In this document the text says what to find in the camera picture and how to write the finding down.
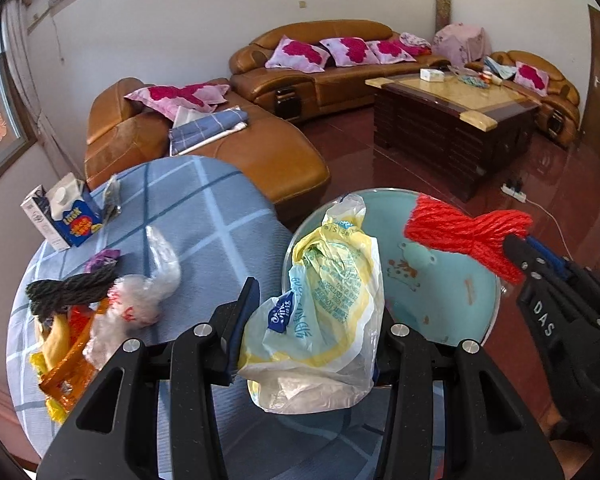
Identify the blue plaid tablecloth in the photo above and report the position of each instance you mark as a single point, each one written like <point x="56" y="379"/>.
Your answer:
<point x="205" y="210"/>

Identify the teal patterned item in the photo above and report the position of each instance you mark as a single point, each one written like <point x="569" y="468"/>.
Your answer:
<point x="471" y="81"/>

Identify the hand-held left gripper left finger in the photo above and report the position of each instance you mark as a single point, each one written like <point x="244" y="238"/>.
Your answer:
<point x="240" y="330"/>

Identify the orange wrapper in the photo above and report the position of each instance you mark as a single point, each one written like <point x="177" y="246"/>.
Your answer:
<point x="67" y="365"/>

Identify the blue white milk carton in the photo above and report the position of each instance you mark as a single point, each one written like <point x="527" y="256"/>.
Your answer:
<point x="75" y="220"/>

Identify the large pink red flower pillow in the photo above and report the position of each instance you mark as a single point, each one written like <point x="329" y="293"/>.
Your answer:
<point x="175" y="97"/>

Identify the white power strip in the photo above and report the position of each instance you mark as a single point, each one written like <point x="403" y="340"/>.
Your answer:
<point x="514" y="190"/>

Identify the folded blue plaid cloth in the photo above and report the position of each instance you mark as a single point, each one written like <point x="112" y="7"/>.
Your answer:
<point x="210" y="130"/>

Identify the teal enamel basin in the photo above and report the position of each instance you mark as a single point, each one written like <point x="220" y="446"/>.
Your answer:
<point x="430" y="285"/>

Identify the dark yarn bundle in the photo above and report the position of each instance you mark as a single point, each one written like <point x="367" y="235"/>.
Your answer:
<point x="65" y="290"/>

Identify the dark wooden coffee table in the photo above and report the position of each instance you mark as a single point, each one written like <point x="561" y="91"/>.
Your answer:
<point x="430" y="130"/>

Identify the clear plastic bag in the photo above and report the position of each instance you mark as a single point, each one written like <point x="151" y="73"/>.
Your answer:
<point x="135" y="300"/>

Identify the yellow white printed plastic bag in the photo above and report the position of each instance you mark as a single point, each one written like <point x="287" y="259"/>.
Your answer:
<point x="325" y="310"/>

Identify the folded white cloth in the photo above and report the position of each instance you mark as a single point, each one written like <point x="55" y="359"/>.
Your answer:
<point x="184" y="116"/>

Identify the blue white cloth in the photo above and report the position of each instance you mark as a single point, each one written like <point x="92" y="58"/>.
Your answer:
<point x="497" y="67"/>

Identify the brown leather armchair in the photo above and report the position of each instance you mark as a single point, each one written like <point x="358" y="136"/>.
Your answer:
<point x="555" y="105"/>

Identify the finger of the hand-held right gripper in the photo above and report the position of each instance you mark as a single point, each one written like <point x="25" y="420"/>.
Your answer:
<point x="555" y="265"/>
<point x="522" y="260"/>

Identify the window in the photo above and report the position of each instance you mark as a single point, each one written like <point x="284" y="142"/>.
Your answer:
<point x="0" y="110"/>

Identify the rolled patterned mat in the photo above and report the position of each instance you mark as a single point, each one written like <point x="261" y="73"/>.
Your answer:
<point x="443" y="12"/>

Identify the purple wrapper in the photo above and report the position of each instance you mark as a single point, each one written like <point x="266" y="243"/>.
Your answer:
<point x="104" y="261"/>

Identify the pale curtain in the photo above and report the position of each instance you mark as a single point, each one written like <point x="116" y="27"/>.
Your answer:
<point x="30" y="60"/>

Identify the yellow wrapper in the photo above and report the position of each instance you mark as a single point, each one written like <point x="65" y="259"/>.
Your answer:
<point x="57" y="335"/>

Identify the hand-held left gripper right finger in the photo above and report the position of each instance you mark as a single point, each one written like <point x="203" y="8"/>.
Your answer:
<point x="405" y="360"/>

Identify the dark foil wrapper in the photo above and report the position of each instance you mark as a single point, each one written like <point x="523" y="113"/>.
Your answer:
<point x="112" y="200"/>

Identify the brown leather corner sofa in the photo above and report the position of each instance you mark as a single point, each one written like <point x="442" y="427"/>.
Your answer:
<point x="260" y="160"/>

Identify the small floral pink pillow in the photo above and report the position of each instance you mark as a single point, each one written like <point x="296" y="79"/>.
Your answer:
<point x="416" y="42"/>

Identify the red yarn bundle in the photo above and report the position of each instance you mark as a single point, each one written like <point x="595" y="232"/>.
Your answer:
<point x="460" y="235"/>

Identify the pink cloth covered stand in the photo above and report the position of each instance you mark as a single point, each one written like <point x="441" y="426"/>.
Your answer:
<point x="460" y="42"/>

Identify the white tissue box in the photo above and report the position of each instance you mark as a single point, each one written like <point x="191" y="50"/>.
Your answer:
<point x="431" y="75"/>

